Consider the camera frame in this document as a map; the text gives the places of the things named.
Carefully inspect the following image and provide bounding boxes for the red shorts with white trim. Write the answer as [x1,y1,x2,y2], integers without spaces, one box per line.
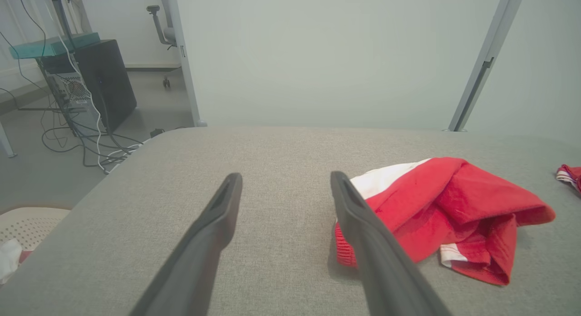
[335,157,556,287]

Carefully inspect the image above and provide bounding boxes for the teal flat box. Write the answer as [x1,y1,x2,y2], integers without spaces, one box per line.
[9,32,101,60]

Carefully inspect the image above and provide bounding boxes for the cream perforated laundry basket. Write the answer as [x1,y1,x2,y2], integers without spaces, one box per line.
[0,207,73,285]

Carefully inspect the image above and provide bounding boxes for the white cloth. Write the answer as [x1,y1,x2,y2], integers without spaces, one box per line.
[0,238,23,285]

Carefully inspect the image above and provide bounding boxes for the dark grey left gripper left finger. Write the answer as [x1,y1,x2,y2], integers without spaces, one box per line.
[129,173,243,316]

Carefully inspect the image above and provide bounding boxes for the wide white partition panel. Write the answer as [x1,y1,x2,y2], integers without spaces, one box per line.
[175,0,505,130]

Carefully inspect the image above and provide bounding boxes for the red shirt with white trim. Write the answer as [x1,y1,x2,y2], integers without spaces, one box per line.
[556,164,581,197]

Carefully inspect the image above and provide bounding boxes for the white cable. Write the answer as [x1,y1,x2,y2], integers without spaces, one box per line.
[98,143,143,175]

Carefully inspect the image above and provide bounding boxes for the grey partition post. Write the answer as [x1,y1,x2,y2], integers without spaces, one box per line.
[447,0,527,133]
[164,0,207,127]

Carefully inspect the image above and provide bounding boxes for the narrow white partition panel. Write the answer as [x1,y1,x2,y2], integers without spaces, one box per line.
[463,0,581,148]

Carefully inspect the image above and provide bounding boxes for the black computer tower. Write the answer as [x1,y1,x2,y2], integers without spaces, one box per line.
[39,39,137,136]

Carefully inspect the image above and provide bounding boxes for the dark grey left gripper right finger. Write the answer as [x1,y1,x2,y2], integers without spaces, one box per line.
[330,171,453,316]

